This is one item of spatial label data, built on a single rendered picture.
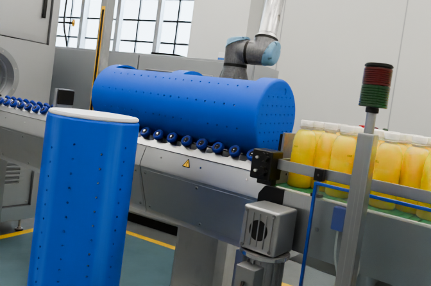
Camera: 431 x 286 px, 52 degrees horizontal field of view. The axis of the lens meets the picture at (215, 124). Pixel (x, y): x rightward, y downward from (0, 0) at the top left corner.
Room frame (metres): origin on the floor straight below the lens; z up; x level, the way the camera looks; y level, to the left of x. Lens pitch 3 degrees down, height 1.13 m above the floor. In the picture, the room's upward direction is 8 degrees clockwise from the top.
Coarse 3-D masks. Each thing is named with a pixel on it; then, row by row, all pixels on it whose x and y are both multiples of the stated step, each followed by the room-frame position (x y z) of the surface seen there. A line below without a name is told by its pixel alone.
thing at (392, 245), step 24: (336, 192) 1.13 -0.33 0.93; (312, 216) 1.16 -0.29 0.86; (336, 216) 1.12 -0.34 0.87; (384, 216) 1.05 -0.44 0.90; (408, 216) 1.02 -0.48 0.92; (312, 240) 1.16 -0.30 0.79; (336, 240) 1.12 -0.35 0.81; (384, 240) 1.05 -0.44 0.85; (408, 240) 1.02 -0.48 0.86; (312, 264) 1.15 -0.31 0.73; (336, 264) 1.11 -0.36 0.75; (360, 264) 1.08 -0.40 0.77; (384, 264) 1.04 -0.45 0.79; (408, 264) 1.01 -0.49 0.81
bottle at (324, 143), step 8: (320, 136) 1.34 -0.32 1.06; (328, 136) 1.32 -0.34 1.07; (336, 136) 1.32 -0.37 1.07; (320, 144) 1.32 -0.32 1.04; (328, 144) 1.31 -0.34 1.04; (320, 152) 1.32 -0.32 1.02; (328, 152) 1.31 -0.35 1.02; (320, 160) 1.32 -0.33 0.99; (328, 160) 1.31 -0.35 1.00; (312, 184) 1.33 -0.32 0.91
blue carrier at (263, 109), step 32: (96, 96) 1.94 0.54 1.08; (128, 96) 1.82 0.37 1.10; (160, 96) 1.71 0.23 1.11; (192, 96) 1.62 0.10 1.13; (224, 96) 1.54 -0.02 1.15; (256, 96) 1.47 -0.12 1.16; (288, 96) 1.60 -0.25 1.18; (160, 128) 1.76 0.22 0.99; (192, 128) 1.63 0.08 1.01; (224, 128) 1.53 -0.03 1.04; (256, 128) 1.45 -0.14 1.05; (288, 128) 1.63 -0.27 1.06
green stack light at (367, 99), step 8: (360, 88) 1.01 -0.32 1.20; (368, 88) 0.99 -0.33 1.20; (376, 88) 0.98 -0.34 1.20; (384, 88) 0.98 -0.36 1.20; (360, 96) 1.00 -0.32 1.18; (368, 96) 0.98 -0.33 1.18; (376, 96) 0.98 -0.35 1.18; (384, 96) 0.98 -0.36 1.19; (360, 104) 1.00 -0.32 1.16; (368, 104) 0.98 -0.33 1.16; (376, 104) 0.98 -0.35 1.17; (384, 104) 0.98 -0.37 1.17
